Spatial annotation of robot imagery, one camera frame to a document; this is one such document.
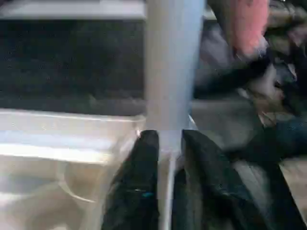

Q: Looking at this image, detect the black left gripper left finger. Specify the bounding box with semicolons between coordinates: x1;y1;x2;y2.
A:
102;129;160;230

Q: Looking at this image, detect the white plastic table leg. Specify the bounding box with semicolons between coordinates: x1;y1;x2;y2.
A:
143;0;204;154

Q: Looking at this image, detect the white plastic table top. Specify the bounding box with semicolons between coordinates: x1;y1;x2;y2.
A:
0;107;200;230

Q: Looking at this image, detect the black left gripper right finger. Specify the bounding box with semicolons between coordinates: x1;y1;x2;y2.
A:
173;129;264;230

